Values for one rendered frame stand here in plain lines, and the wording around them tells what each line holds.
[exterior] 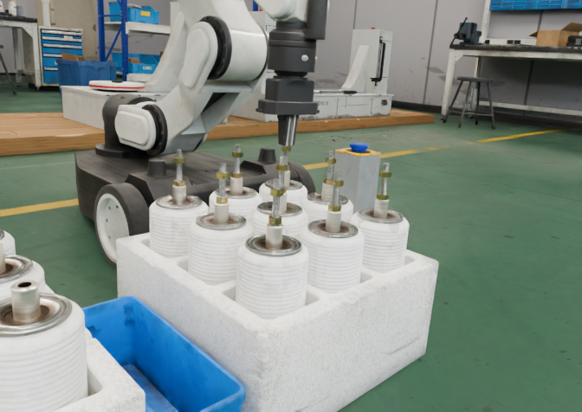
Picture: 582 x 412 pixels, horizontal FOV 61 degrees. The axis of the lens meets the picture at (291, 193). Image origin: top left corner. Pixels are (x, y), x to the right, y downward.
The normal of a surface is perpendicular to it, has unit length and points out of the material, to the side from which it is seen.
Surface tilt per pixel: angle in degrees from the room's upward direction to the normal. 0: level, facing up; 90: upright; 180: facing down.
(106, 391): 0
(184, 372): 88
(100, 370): 0
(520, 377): 0
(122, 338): 88
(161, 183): 46
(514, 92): 90
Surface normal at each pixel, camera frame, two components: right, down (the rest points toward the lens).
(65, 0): 0.70, 0.22
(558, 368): 0.07, -0.96
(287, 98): 0.54, 0.25
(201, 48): -0.71, 0.14
